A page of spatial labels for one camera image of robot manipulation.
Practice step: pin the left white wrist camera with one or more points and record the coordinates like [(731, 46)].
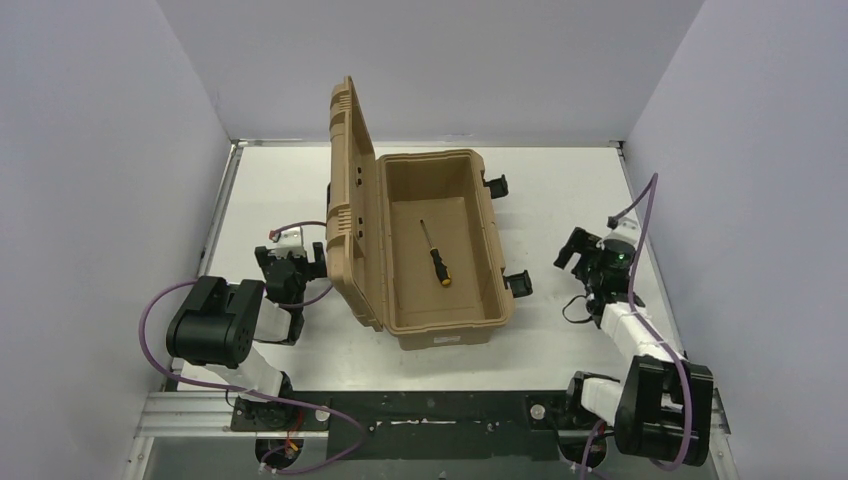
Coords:
[(291, 240)]

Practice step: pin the tan plastic toolbox bin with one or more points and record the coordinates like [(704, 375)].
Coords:
[(377, 256)]

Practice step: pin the front black toolbox latch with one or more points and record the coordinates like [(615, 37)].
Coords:
[(519, 284)]

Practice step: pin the black toolbox latch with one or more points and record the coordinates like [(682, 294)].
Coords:
[(519, 284), (497, 187)]

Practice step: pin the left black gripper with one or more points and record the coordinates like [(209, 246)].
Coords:
[(291, 263)]

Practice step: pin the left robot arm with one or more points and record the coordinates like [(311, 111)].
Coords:
[(219, 324)]

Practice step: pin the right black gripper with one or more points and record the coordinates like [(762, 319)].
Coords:
[(586, 252)]

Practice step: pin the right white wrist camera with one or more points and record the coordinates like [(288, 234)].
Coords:
[(624, 230)]

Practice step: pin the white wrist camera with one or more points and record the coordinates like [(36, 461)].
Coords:
[(624, 230), (291, 240)]

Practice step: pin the black yellow handled screwdriver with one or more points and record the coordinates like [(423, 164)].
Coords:
[(441, 270)]

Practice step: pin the aluminium frame rail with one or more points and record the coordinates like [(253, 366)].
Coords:
[(191, 414)]

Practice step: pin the rear black toolbox latch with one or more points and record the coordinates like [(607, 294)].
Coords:
[(497, 187)]

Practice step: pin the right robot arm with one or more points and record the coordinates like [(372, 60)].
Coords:
[(662, 409)]

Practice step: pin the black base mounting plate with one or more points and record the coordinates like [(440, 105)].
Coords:
[(430, 425)]

